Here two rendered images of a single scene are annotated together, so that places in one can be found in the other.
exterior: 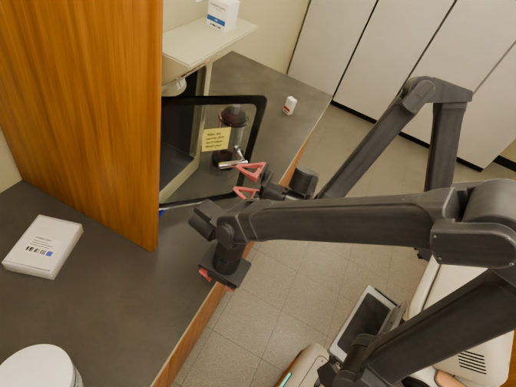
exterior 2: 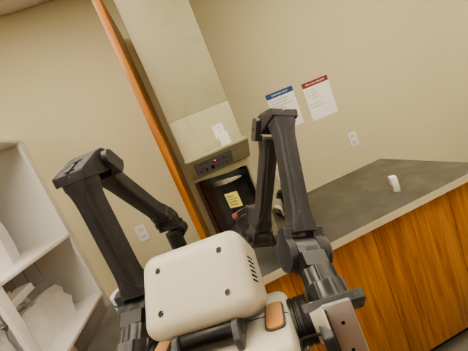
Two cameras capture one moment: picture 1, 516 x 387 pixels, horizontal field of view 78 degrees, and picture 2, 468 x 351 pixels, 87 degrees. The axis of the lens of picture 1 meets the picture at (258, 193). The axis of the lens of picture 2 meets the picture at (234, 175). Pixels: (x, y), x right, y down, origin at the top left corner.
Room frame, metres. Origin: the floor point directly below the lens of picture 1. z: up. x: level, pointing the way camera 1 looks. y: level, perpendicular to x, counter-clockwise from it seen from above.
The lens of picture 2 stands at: (0.37, -0.94, 1.56)
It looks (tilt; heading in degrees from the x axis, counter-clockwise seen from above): 9 degrees down; 72
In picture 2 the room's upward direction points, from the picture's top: 22 degrees counter-clockwise
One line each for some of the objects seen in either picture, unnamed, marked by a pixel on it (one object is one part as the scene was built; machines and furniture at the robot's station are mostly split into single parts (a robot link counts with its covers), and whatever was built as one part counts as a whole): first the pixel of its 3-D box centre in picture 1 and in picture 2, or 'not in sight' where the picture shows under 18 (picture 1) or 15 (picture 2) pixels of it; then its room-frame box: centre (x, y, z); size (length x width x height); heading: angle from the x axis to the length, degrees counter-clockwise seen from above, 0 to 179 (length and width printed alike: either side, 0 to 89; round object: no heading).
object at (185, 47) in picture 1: (205, 54); (219, 158); (0.71, 0.23, 1.46); 0.32 x 0.12 x 0.10; 170
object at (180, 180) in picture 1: (203, 158); (235, 212); (0.67, 0.18, 1.19); 0.30 x 0.01 x 0.40; 128
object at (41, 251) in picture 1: (46, 246); not in sight; (0.37, 0.49, 0.96); 0.16 x 0.12 x 0.04; 8
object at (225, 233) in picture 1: (219, 222); (173, 225); (0.38, 0.05, 1.30); 0.11 x 0.09 x 0.12; 66
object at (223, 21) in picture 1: (223, 13); (223, 138); (0.77, 0.22, 1.54); 0.05 x 0.05 x 0.06; 75
